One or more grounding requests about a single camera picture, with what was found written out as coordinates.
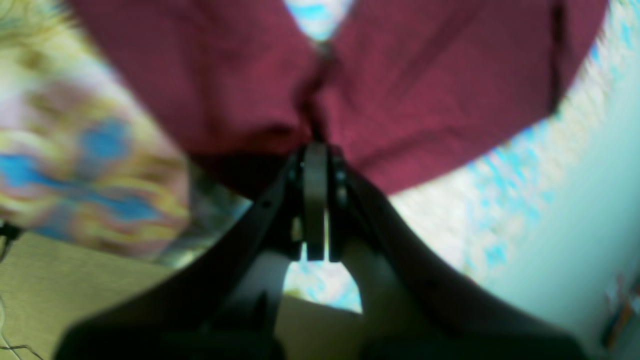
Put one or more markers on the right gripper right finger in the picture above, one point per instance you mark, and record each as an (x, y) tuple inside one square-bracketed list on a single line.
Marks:
[(440, 314)]

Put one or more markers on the dark red t-shirt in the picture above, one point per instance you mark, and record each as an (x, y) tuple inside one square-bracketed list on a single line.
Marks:
[(409, 89)]

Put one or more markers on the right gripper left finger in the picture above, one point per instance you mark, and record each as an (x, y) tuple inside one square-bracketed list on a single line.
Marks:
[(224, 305)]

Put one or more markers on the patterned tile tablecloth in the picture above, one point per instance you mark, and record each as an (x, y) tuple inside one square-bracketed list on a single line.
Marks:
[(85, 162)]

